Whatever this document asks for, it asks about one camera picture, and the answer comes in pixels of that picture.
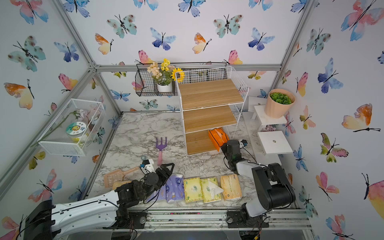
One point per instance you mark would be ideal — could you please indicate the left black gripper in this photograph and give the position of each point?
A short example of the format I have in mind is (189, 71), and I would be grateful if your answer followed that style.
(167, 175)

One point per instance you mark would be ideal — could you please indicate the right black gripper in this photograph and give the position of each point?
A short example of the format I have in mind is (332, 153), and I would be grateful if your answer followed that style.
(224, 147)

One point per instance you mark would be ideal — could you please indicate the purple tissue pack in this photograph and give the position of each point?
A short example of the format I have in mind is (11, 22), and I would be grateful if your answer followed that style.
(160, 194)
(175, 189)

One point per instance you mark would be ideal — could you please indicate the green tissue pack shelf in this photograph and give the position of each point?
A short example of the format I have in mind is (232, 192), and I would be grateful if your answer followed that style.
(193, 190)

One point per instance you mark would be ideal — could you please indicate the pale yellow tissue pack bottom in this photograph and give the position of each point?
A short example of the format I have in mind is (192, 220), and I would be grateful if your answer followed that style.
(211, 190)

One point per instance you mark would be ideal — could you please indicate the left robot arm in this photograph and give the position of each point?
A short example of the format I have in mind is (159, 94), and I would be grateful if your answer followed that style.
(51, 222)

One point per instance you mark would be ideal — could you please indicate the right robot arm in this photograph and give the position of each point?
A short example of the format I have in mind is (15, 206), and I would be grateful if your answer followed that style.
(272, 186)

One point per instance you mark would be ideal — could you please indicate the white lower step shelf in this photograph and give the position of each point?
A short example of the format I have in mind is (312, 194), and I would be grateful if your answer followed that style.
(274, 143)

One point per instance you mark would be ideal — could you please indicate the purple garden fork toy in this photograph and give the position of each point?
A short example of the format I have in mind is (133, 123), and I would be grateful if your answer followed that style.
(160, 145)

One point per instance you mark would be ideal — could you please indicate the orange plastic scoop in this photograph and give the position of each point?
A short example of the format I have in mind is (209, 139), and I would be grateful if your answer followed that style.
(116, 176)

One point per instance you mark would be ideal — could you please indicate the pink pot with green plant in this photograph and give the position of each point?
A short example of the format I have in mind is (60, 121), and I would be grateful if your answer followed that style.
(279, 102)

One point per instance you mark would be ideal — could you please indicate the flower pot with yellow flowers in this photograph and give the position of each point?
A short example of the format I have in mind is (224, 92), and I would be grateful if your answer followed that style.
(164, 75)

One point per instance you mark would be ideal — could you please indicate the artificial pink flower stem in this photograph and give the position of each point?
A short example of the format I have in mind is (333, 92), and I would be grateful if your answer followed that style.
(57, 132)

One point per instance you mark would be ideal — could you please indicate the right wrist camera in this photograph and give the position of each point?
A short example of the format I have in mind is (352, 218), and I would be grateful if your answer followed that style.
(243, 143)

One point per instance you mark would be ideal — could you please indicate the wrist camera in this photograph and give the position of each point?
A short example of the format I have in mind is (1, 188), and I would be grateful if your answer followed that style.
(147, 166)
(243, 143)

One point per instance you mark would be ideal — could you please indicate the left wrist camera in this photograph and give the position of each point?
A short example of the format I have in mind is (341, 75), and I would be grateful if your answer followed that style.
(147, 166)

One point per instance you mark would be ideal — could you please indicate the white wire shelf rack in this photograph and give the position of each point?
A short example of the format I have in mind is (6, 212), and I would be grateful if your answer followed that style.
(209, 99)

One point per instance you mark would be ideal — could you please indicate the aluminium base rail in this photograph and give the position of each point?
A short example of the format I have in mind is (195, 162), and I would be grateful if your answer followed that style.
(213, 219)

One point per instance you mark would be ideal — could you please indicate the black wire wall basket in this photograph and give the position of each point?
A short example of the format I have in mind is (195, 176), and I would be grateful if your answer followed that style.
(145, 86)

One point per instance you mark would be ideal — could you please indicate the white wire wall basket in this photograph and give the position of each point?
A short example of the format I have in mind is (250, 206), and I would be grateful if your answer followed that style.
(95, 130)

